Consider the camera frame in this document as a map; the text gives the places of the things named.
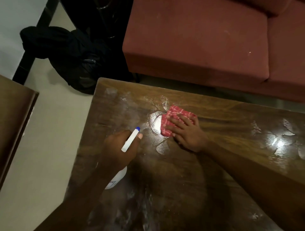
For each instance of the red sofa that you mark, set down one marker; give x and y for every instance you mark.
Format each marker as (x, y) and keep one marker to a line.
(214, 42)

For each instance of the red checkered cloth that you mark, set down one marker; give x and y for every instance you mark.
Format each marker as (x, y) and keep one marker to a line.
(175, 116)

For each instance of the person's right middle finger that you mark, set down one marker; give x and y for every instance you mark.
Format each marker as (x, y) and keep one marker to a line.
(175, 121)

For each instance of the person's left hand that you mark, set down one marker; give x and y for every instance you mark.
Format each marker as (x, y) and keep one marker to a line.
(116, 151)

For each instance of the person's right thumb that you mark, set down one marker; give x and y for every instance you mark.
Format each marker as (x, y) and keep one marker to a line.
(178, 140)

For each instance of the brown wooden furniture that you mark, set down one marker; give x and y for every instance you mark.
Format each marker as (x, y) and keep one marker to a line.
(13, 123)

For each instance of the white spray bottle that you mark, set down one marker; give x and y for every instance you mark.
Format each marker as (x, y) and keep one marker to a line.
(129, 140)

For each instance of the person's right hand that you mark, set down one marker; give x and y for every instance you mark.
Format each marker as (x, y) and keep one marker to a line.
(188, 134)

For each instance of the person's left thumb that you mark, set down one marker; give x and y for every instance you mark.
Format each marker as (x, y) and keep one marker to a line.
(137, 139)

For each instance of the brown wooden table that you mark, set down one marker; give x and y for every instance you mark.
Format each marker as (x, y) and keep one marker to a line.
(181, 154)

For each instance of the person's right little finger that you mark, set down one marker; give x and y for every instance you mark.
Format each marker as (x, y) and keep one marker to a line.
(195, 121)

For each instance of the person's left forearm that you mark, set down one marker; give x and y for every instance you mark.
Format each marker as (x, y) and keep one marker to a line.
(78, 202)

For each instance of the black bag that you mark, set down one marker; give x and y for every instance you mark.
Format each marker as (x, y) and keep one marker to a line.
(71, 54)

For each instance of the person's right forearm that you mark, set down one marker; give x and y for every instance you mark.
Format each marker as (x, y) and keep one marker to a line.
(257, 180)

